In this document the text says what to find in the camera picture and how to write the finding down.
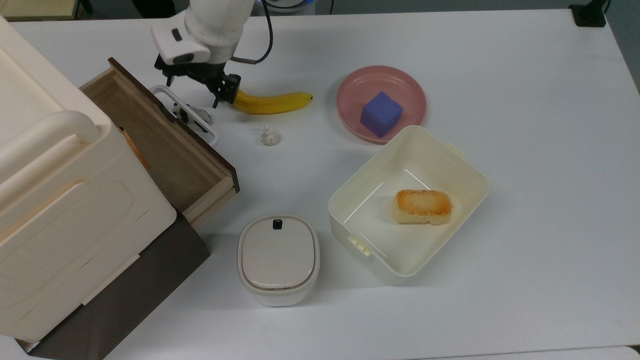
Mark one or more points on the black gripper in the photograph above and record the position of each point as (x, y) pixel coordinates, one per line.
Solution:
(195, 70)

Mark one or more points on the black white panda toy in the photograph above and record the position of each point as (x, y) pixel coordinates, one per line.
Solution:
(192, 116)

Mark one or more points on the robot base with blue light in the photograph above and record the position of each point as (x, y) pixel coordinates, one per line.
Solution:
(287, 4)

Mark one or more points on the yellow toy banana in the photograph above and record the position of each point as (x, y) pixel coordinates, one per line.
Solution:
(272, 104)

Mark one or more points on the toasted bread toy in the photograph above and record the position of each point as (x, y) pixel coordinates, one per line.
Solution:
(422, 206)

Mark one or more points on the crumpled white paper ball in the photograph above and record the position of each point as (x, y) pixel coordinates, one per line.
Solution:
(270, 136)

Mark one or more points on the pink plastic plate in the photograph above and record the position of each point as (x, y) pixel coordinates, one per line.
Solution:
(355, 95)

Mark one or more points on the yellow wooden board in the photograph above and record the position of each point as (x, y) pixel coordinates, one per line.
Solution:
(35, 9)

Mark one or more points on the purple foam cube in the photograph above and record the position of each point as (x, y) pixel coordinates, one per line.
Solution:
(381, 114)

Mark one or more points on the small cream lidded trash can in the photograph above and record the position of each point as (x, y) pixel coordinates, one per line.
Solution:
(278, 260)

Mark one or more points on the cream open storage bin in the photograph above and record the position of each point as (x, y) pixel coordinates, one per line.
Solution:
(360, 235)

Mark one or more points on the black clamp stand base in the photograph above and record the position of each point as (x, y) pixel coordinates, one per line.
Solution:
(590, 15)

